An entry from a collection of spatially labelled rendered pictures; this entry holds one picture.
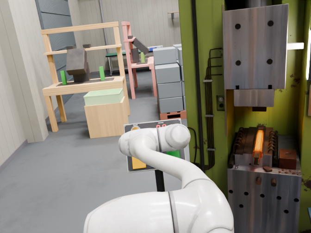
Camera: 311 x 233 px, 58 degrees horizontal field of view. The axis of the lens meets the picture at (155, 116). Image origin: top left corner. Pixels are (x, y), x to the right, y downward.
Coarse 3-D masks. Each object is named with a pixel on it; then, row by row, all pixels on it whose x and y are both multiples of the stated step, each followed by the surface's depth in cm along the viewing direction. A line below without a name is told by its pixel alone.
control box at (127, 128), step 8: (168, 120) 164; (176, 120) 164; (128, 128) 163; (144, 128) 163; (160, 152) 160; (184, 152) 160; (128, 160) 160; (128, 168) 159; (144, 168) 159; (152, 168) 158
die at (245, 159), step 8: (248, 128) 196; (256, 128) 192; (264, 128) 188; (272, 128) 188; (240, 136) 184; (248, 136) 180; (256, 136) 177; (264, 136) 175; (248, 144) 170; (264, 144) 167; (272, 144) 166; (240, 152) 163; (248, 152) 160; (264, 152) 158; (272, 152) 159; (240, 160) 161; (248, 160) 160; (264, 160) 156
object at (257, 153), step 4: (260, 132) 180; (260, 136) 174; (256, 140) 170; (260, 140) 169; (256, 144) 164; (260, 144) 164; (256, 148) 159; (260, 148) 159; (256, 152) 153; (260, 152) 154; (256, 156) 148; (260, 156) 155; (256, 160) 148; (256, 164) 148
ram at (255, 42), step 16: (224, 16) 139; (240, 16) 136; (256, 16) 134; (272, 16) 131; (224, 32) 142; (240, 32) 139; (256, 32) 136; (272, 32) 133; (224, 48) 144; (240, 48) 141; (256, 48) 138; (272, 48) 136; (288, 48) 150; (224, 64) 147; (240, 64) 145; (256, 64) 141; (272, 64) 138; (224, 80) 150; (240, 80) 146; (256, 80) 143; (272, 80) 141
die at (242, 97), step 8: (240, 96) 149; (248, 96) 148; (256, 96) 146; (264, 96) 145; (272, 96) 143; (240, 104) 151; (248, 104) 149; (256, 104) 147; (264, 104) 146; (272, 104) 144
